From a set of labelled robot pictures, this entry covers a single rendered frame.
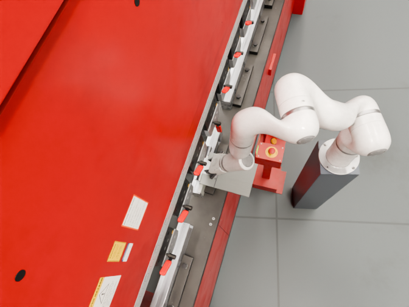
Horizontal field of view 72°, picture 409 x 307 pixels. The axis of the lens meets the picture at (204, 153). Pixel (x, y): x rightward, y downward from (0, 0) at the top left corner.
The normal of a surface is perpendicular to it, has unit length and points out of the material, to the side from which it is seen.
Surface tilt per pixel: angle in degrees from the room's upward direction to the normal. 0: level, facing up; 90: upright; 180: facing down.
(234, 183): 0
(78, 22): 90
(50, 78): 90
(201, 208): 0
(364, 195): 0
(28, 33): 90
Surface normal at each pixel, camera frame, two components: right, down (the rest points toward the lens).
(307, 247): -0.16, -0.35
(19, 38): 0.94, 0.24
